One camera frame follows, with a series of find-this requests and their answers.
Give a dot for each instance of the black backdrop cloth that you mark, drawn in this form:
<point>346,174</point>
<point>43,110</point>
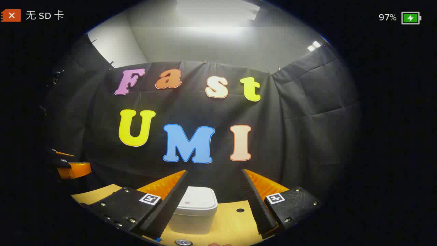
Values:
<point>102,136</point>

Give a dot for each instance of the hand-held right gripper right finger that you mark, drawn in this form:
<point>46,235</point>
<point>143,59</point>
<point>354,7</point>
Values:
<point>259,208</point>

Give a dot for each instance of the wooden desktop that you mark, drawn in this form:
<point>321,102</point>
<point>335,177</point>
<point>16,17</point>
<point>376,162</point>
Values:
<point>232,225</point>

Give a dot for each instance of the white desktop garbage bin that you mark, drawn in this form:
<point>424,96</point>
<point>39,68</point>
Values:
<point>199,201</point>

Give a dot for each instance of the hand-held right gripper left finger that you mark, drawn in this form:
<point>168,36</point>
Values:
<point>170,208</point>

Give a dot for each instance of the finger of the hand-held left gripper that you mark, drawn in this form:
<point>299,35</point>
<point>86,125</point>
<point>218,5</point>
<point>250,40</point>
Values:
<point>59,153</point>
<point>73,169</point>

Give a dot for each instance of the small ceiling light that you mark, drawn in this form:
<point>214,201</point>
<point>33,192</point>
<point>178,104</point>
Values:
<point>314,45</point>

